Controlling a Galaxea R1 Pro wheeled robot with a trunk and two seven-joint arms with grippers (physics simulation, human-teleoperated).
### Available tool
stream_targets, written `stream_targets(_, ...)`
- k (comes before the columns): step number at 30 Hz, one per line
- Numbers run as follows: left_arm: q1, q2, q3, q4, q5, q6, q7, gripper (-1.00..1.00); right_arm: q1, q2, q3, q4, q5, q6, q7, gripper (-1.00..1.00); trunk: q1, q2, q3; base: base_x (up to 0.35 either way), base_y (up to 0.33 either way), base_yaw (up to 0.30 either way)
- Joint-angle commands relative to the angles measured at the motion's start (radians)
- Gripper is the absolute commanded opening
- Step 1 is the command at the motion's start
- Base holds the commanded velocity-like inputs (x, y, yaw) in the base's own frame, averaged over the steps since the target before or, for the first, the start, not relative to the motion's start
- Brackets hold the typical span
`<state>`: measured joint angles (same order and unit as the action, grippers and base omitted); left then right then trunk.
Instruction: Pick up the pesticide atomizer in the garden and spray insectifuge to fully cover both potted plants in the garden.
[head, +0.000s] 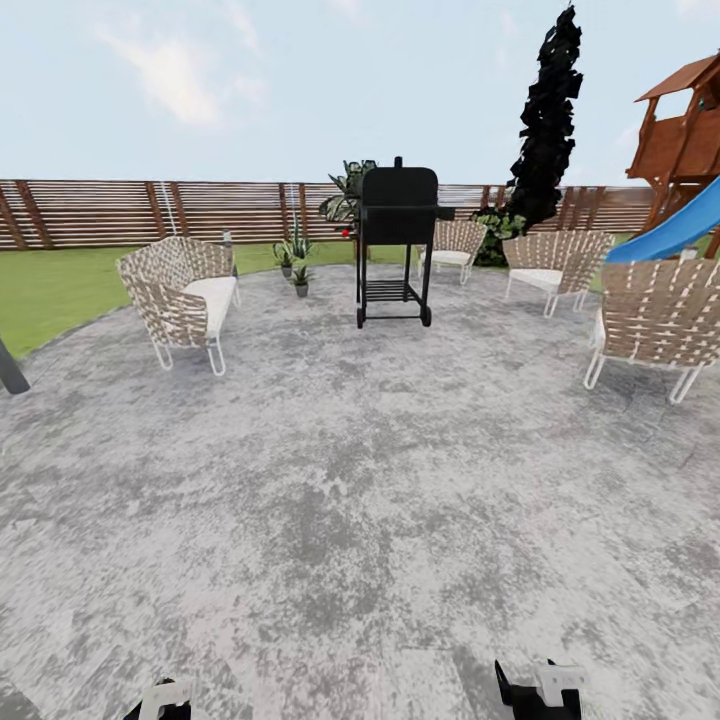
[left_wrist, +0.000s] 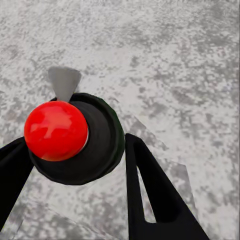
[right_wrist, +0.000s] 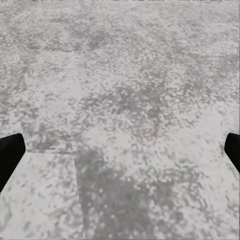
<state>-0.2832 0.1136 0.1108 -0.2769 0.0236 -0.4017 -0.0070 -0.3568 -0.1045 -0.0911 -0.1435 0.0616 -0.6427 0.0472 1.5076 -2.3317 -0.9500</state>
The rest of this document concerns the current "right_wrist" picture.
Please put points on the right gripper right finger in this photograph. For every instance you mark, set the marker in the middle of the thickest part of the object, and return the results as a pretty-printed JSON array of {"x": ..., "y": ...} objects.
[{"x": 232, "y": 149}]

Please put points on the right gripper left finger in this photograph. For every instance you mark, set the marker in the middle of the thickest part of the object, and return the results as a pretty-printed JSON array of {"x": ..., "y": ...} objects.
[{"x": 12, "y": 149}]

